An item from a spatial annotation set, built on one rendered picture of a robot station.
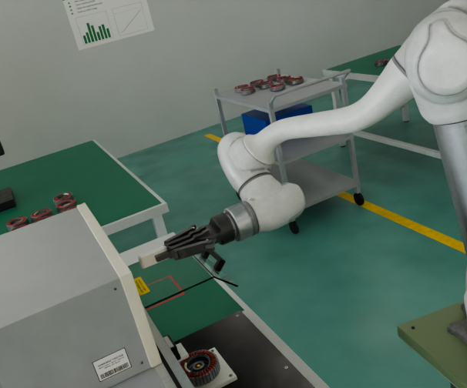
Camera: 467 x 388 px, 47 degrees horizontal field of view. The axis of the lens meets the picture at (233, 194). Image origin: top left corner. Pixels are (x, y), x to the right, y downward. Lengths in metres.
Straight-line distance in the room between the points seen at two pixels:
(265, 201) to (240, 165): 0.12
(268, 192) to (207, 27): 5.51
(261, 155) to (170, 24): 5.31
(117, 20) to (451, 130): 5.62
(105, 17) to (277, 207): 5.24
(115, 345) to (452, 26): 0.79
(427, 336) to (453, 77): 0.80
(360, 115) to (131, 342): 0.67
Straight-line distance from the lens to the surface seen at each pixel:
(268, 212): 1.32
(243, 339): 1.63
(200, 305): 1.86
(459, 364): 1.47
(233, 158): 1.39
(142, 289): 1.42
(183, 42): 6.66
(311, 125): 1.29
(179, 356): 1.44
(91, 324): 0.99
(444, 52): 0.95
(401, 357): 2.66
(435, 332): 1.56
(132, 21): 6.48
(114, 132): 6.51
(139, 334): 1.02
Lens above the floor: 1.76
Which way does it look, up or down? 22 degrees down
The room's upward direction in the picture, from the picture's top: 13 degrees counter-clockwise
